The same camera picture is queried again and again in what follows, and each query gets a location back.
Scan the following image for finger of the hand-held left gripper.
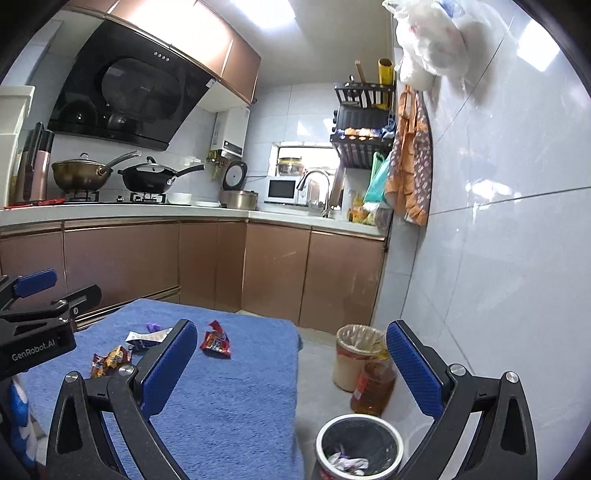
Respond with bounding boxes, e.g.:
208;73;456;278
0;270;58;311
0;284;102;324

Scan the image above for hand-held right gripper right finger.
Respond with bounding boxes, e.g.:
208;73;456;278
387;320;539;480

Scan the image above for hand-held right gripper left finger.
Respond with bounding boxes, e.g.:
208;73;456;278
45;319;198;480

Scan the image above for white and black carton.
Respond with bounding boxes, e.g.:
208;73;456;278
126;327;174;349

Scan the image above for red foil wrapper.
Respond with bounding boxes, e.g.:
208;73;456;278
199;320;232;358

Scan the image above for red snack wrapper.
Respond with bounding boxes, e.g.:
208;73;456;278
90;345;134;379

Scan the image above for white trash bin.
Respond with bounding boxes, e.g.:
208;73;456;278
315;414;404;480

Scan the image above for cooking oil bottle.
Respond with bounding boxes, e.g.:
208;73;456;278
350;348;398;417

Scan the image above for cream bucket with liner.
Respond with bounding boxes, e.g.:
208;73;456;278
333;324;389;393

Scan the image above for blue terry towel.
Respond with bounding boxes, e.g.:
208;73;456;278
18;298;305;480

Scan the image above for pink and black knife block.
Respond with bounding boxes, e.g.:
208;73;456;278
11;121;56;205

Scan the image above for brass wok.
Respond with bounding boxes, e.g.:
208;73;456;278
51;151;141;192

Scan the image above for gas stove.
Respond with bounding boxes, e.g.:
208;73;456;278
62;190;168;205

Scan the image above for black wok with lid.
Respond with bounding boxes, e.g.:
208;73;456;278
117;157;205;195

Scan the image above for brown lower cabinets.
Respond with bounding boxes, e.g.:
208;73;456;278
0;217;389;335

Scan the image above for clear bag of food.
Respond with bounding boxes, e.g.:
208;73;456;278
347;190;392;228

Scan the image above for white appliance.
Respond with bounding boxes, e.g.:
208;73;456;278
0;85;37;208

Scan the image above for steel pot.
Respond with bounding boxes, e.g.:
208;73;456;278
220;189;259;209

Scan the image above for rice cooker open lid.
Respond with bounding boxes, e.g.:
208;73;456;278
221;159;249;192

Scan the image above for green bag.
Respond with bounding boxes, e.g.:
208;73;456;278
363;151;391;205

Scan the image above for chrome faucet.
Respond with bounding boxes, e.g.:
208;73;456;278
295;169;335;219

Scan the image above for orange floral apron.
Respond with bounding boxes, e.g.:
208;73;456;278
385;84;432;227

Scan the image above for white microwave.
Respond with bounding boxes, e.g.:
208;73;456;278
264;176;309;205

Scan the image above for black range hood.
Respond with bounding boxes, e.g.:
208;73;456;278
46;18;218;152

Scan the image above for white water heater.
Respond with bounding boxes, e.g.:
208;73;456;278
210;105;251;160

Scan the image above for black dish rack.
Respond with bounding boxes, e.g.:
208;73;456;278
329;80;398;169

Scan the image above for glass bowl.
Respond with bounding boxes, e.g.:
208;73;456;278
277;157;306;177

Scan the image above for hanging white plastic bags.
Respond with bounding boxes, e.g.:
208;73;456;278
382;0;499;100

